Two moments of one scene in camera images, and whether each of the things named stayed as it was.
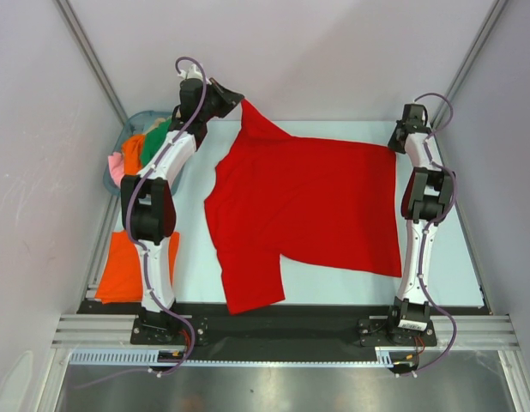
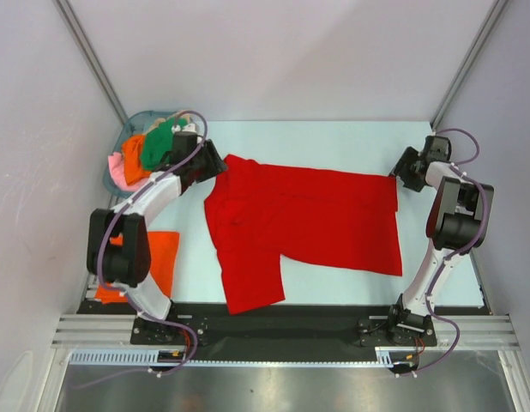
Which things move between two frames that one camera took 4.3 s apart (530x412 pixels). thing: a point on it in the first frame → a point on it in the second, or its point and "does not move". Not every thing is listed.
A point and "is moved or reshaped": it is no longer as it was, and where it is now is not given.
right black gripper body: [394, 144] → [413, 179]
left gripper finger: [233, 97] → [212, 161]
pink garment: [117, 167] does not move
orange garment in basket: [132, 153] does not move
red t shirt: [329, 204] is moved or reshaped
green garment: [153, 142] does not move
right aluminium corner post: [478, 43] does not move
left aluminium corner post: [84, 44] does not move
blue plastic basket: [135, 124] does not move
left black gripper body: [215, 104] → [195, 162]
